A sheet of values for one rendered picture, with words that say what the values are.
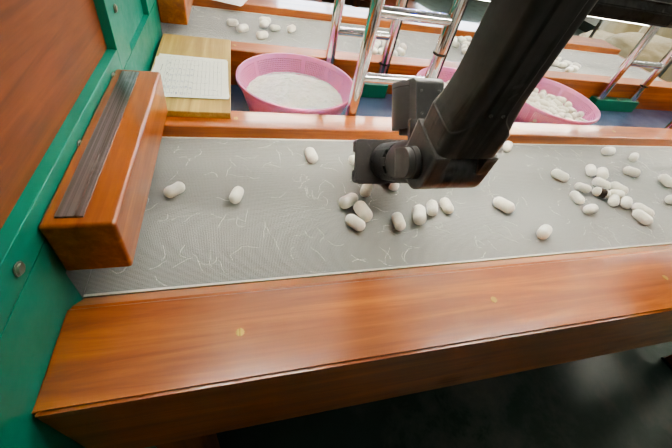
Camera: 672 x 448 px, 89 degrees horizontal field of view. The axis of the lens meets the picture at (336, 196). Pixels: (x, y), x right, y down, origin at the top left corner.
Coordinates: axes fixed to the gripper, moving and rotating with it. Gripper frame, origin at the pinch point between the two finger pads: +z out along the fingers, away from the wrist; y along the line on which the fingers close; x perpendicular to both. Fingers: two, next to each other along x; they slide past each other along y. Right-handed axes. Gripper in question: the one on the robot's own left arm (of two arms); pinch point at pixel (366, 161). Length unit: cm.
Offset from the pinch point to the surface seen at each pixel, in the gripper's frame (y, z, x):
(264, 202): 18.0, -4.1, 6.5
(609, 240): -41.1, -12.9, 13.2
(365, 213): 3.3, -9.0, 7.9
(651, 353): -131, 31, 72
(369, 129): -3.2, 7.4, -6.3
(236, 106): 22.3, 29.5, -12.6
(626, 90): -109, 34, -26
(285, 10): 7, 60, -49
